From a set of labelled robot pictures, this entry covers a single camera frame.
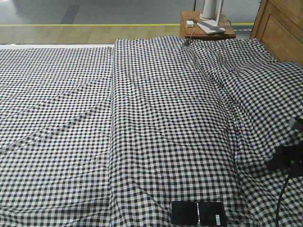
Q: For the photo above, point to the black white checkered quilt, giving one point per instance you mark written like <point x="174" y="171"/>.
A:
<point x="198" y="121"/>

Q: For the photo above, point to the checkered bed sheet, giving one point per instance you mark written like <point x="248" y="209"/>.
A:
<point x="55" y="123"/>

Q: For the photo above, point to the white desk lamp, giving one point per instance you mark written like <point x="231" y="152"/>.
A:
<point x="213" y="26"/>

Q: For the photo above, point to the wooden nightstand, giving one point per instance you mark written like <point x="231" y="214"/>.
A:
<point x="197" y="33"/>

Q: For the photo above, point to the white cylindrical speaker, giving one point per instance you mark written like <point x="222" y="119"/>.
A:
<point x="208" y="9"/>

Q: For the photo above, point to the black foldable phone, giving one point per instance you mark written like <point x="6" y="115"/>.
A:
<point x="197" y="214"/>

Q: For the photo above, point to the white power adapter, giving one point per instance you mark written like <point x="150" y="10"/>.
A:
<point x="189" y="23"/>

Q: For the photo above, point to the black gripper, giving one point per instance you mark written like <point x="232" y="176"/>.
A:
<point x="288" y="157"/>

